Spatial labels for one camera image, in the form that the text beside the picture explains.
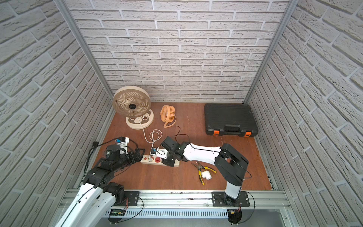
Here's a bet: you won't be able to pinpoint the white fan power cable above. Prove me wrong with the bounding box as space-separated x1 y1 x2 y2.
136 117 163 162

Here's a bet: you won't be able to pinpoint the beige red power strip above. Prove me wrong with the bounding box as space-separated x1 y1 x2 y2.
141 155 165 166

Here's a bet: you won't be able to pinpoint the black cable with pink adapter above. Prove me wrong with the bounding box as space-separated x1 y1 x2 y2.
171 124 191 145

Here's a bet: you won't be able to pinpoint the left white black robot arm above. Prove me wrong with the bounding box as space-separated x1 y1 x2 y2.
56 144 145 227

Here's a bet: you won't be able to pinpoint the white pipe elbow fitting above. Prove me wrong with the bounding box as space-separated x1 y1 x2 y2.
201 170 212 180

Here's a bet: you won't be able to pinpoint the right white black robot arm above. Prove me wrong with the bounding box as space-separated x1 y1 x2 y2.
159 137 249 199

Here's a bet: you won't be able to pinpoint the small orange desk fan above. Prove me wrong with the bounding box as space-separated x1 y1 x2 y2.
160 105 176 128

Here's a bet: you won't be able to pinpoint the large beige desk fan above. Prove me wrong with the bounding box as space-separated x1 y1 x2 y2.
112 86 154 130

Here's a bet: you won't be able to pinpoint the left small circuit board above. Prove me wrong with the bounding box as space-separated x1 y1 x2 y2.
109 209 126 218

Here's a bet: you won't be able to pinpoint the black plastic tool case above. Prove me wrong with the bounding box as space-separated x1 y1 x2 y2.
204 103 259 137

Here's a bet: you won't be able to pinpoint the right small round controller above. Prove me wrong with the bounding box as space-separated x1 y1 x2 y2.
227 209 242 225

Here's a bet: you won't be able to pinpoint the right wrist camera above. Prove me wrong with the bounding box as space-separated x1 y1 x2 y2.
151 148 168 159

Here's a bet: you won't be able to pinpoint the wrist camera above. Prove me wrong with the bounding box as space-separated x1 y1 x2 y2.
151 148 168 159
115 137 130 155

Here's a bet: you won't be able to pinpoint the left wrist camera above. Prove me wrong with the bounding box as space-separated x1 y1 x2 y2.
115 137 130 155

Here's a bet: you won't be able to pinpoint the yellow handled pliers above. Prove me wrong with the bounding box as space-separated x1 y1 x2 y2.
192 161 217 185

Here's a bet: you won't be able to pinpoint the black power strip cord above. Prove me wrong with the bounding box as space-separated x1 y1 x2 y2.
84 137 146 174

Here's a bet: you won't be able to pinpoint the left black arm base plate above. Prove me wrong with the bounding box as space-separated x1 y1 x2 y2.
102 190 140 207

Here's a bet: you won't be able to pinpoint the aluminium front frame rail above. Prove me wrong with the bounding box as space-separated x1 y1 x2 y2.
58 188 293 211

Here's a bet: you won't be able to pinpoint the white slotted cable duct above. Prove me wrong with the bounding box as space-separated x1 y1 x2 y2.
103 209 228 218

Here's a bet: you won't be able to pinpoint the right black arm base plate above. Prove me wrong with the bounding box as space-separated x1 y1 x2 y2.
211 191 250 207

